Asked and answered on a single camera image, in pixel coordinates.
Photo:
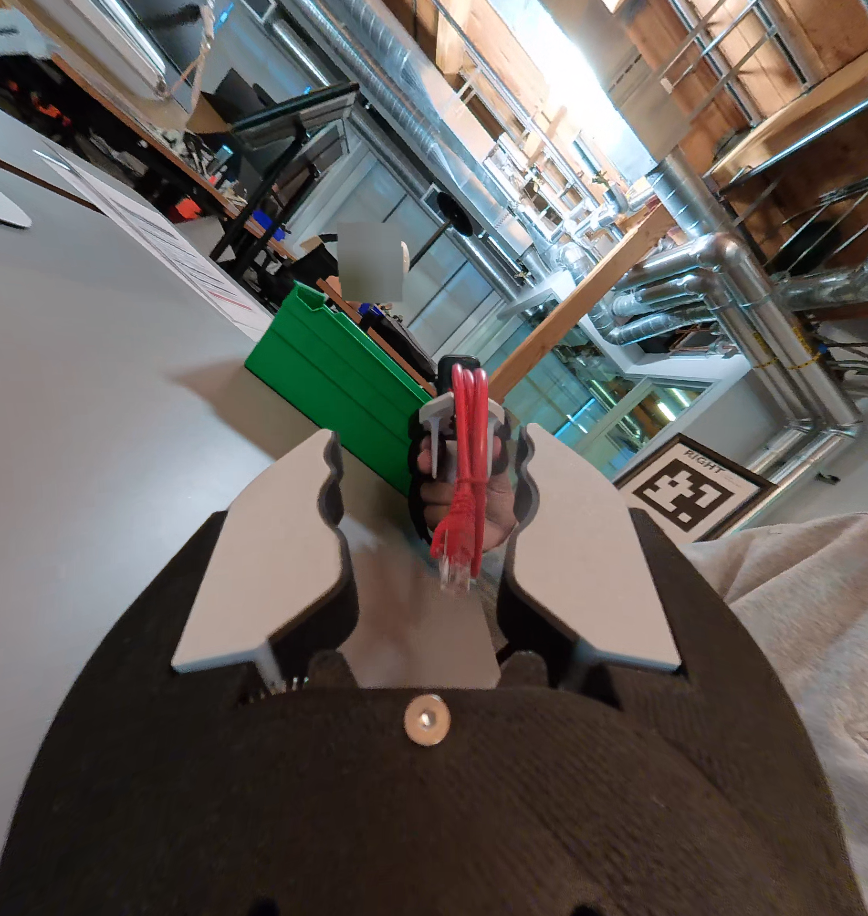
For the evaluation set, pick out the silver pipe bundle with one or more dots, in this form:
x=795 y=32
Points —
x=727 y=257

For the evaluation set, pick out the person's grey sweater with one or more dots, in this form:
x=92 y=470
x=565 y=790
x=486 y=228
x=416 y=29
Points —
x=820 y=644

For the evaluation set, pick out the long silver ventilation duct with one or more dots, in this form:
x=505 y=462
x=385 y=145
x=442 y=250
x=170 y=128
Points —
x=376 y=86

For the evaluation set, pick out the green storage bin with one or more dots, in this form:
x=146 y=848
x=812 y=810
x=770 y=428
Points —
x=319 y=372

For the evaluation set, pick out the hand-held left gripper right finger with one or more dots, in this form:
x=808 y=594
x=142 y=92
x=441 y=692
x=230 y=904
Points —
x=591 y=572

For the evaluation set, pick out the person's right hand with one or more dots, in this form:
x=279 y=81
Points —
x=502 y=508

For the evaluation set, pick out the black monitor on stand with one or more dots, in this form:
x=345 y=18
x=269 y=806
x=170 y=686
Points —
x=298 y=114

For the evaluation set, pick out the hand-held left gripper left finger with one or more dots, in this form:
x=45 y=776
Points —
x=269 y=572

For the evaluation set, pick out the black pole with round plate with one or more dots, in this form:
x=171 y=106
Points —
x=454 y=212

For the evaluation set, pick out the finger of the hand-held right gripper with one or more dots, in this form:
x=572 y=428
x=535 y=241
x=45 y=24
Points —
x=496 y=417
x=437 y=413

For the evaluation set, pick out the printed white paper sheet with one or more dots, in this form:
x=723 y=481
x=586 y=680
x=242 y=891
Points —
x=169 y=243

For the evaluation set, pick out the black-white marker board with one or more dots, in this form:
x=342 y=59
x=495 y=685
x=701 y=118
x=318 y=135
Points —
x=691 y=486

